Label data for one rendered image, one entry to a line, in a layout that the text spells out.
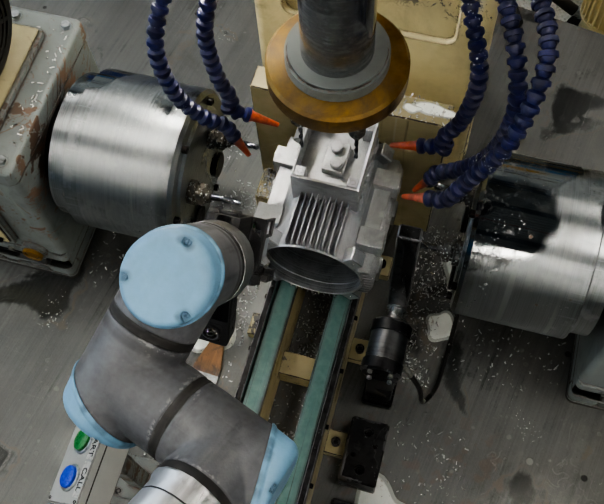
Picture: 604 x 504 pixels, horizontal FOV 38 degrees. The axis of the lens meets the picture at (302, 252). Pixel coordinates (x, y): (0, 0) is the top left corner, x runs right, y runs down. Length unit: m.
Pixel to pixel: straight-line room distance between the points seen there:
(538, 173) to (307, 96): 0.36
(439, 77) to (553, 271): 0.37
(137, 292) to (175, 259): 0.05
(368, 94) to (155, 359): 0.43
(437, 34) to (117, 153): 0.49
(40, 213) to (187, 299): 0.65
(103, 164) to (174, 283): 0.52
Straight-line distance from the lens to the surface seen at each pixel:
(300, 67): 1.06
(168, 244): 0.79
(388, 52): 1.08
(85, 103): 1.31
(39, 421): 1.53
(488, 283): 1.21
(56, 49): 1.39
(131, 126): 1.28
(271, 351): 1.36
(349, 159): 1.27
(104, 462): 1.19
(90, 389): 0.84
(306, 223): 1.24
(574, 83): 1.79
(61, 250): 1.52
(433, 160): 1.35
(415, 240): 1.06
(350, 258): 1.22
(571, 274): 1.21
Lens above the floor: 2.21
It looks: 65 degrees down
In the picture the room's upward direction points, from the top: 5 degrees counter-clockwise
